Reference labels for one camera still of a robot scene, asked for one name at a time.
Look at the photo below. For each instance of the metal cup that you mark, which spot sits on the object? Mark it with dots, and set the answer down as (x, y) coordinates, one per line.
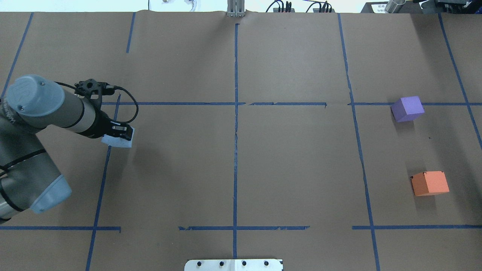
(394, 6)

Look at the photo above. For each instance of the white camera stand pedestal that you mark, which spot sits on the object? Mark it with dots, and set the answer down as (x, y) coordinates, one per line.
(234, 265)

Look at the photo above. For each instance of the light blue foam block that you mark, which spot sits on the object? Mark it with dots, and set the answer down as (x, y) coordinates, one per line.
(116, 142)

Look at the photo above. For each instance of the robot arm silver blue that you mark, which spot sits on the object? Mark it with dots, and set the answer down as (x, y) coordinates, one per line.
(30, 180)

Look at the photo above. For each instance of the purple foam block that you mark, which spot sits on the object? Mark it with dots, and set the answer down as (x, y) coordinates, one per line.
(407, 109)

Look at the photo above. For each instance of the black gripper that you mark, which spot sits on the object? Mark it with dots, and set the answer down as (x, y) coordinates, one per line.
(100, 126)

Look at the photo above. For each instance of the aluminium frame post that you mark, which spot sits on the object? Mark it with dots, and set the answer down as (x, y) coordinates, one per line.
(236, 8)

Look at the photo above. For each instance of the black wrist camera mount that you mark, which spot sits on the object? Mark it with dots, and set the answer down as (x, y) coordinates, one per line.
(91, 87)

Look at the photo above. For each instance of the orange foam block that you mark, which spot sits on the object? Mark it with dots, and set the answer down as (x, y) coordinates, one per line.
(429, 183)

